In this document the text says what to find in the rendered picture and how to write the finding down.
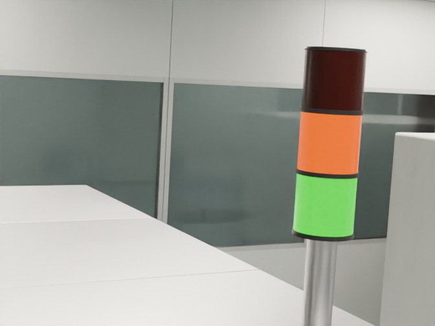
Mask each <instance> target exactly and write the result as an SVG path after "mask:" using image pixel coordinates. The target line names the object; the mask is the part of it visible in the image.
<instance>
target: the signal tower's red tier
mask: <svg viewBox="0 0 435 326"><path fill-rule="evenodd" d="M366 56H367V54H366V53H360V52H341V51H328V50H305V60H304V79H303V89H302V107H306V108H312V109H328V110H339V111H362V110H363V98H364V81H365V72H366Z"/></svg>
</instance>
